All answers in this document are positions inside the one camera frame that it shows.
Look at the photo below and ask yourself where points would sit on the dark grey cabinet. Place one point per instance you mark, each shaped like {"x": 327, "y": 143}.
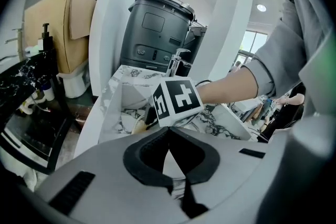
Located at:
{"x": 197, "y": 44}

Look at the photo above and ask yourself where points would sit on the black table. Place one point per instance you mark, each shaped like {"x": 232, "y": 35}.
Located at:
{"x": 21, "y": 78}

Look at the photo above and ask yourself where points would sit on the white marble sink cabinet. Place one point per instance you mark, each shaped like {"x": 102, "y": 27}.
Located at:
{"x": 123, "y": 97}

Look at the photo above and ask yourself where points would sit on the white plastic container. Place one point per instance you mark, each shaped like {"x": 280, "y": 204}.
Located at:
{"x": 74, "y": 84}

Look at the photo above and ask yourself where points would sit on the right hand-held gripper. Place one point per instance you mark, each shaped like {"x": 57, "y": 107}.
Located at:
{"x": 183, "y": 97}

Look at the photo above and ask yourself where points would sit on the brown cardboard box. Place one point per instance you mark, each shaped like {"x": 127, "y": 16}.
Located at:
{"x": 52, "y": 34}

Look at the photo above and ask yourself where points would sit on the black cabinet appliance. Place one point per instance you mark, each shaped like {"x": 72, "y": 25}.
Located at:
{"x": 157, "y": 34}

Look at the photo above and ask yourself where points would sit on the round ceiling light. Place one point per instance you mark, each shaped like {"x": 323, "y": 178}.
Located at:
{"x": 261, "y": 8}

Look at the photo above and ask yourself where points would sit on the black pump bottle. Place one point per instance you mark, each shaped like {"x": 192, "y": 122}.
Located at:
{"x": 47, "y": 39}

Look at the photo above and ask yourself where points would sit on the person's grey zip hoodie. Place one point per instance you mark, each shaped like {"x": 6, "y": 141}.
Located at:
{"x": 288, "y": 47}

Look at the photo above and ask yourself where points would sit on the yellow sponge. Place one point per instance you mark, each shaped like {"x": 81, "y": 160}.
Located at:
{"x": 138, "y": 127}

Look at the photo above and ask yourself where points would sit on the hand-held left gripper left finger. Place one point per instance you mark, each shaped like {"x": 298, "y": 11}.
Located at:
{"x": 105, "y": 178}

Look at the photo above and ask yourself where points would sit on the person's right forearm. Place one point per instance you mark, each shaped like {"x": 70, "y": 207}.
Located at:
{"x": 225, "y": 89}

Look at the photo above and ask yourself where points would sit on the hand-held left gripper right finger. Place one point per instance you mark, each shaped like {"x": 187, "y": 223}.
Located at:
{"x": 236, "y": 170}

